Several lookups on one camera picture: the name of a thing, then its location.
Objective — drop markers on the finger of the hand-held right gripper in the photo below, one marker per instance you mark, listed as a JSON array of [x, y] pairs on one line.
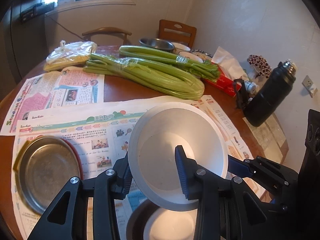
[[238, 166]]

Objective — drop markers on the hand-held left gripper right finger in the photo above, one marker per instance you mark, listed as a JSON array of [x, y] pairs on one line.
[[183, 175]]

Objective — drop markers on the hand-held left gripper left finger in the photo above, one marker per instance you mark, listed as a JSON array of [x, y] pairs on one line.
[[125, 180]]

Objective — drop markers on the large white paper cup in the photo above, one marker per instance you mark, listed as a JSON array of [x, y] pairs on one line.
[[155, 155]]

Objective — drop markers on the large steel bowl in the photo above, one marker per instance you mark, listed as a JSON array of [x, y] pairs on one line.
[[136, 220]]

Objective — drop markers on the orange plastic plate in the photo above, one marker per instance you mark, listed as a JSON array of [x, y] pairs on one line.
[[75, 152]]

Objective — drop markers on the shallow steel plate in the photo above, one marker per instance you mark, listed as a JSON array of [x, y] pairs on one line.
[[45, 172]]

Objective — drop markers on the yellow shell-shaped plate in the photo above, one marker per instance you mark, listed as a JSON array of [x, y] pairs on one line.
[[18, 162]]

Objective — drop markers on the pale speckled table mat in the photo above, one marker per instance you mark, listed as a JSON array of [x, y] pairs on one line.
[[275, 135]]

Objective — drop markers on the green-headed newspaper sheet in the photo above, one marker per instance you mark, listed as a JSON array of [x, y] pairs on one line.
[[100, 127]]

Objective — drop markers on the black thermos flask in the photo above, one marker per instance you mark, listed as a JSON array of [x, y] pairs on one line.
[[270, 95]]

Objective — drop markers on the small white bottle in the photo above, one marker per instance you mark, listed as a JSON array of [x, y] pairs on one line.
[[250, 87]]

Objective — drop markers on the red tissue box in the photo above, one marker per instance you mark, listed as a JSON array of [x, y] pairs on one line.
[[225, 82]]

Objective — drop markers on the thick celery bunch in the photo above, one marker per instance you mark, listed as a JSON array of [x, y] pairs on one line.
[[155, 80]]

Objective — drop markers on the patterned ceramic plate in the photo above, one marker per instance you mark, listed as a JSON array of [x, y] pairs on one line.
[[206, 54]]

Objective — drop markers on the white ceramic bowl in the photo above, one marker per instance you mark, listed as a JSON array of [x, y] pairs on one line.
[[183, 47], [191, 57]]

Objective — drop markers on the pink newspaper sheet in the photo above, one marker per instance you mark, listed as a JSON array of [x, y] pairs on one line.
[[37, 100]]

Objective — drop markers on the slim taped celery bunch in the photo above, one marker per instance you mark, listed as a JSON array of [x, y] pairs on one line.
[[155, 53]]

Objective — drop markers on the small steel bowl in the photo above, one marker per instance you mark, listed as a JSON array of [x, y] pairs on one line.
[[156, 45]]

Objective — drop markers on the plastic bag of yellow noodles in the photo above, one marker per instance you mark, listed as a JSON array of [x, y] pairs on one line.
[[70, 56]]

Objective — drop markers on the straight-backed wooden chair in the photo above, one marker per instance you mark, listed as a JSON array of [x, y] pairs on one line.
[[177, 33]]

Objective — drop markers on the curved-back wooden chair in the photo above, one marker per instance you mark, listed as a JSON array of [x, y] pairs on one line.
[[105, 31]]

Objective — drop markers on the black box device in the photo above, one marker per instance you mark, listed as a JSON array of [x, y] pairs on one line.
[[37, 12]]

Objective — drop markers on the wall socket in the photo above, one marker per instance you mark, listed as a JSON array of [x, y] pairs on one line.
[[310, 85]]

